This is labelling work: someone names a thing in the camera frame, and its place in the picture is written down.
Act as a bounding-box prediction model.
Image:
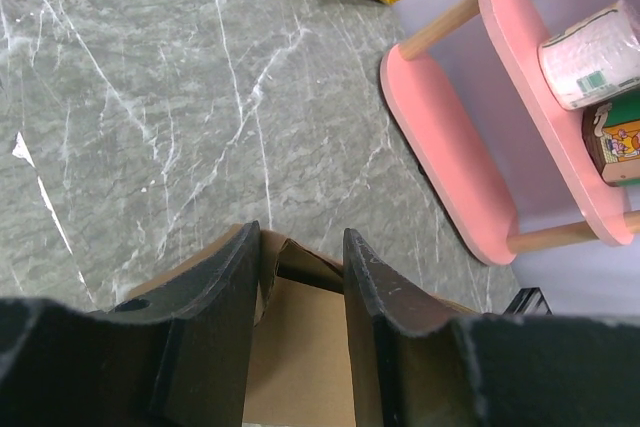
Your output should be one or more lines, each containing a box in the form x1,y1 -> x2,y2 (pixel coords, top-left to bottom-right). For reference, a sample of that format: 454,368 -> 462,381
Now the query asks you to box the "brown cardboard box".
127,224 -> 476,427

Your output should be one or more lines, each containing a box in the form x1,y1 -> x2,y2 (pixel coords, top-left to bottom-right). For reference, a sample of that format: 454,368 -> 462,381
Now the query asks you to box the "green can lower shelf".
581,90 -> 639,186

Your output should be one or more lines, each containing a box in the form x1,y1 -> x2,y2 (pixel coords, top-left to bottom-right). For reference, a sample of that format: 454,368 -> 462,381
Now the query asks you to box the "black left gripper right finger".
343,229 -> 639,426

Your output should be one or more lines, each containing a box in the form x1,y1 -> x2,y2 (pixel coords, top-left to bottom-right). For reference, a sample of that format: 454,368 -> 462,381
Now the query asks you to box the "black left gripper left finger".
1,222 -> 260,426

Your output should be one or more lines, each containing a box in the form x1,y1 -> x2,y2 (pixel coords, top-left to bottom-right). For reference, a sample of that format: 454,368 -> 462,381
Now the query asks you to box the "aluminium rail frame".
504,287 -> 552,315

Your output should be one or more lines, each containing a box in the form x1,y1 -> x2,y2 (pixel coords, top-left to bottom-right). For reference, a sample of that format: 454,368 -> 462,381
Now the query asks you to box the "pink three-tier shelf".
380,0 -> 639,265

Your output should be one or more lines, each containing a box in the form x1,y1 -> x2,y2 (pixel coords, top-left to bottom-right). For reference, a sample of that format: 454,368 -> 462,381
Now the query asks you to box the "white cup middle shelf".
538,0 -> 639,110

